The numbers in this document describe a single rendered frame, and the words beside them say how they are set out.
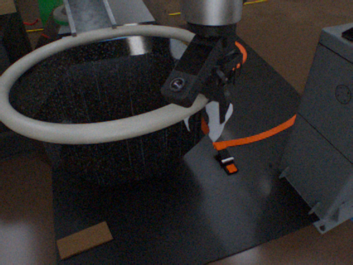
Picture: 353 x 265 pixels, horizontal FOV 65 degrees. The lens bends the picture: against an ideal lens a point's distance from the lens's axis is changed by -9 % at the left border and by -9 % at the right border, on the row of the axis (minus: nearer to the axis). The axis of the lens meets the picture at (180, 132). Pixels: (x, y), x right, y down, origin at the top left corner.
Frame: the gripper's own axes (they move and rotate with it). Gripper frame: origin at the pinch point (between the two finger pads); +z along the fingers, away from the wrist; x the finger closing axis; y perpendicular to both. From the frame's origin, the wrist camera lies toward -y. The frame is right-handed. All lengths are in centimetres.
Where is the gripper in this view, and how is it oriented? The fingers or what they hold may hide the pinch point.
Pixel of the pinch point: (200, 132)
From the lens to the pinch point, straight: 54.4
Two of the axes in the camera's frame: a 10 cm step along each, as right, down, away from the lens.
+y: 6.1, -5.0, 6.1
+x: -7.9, -3.7, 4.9
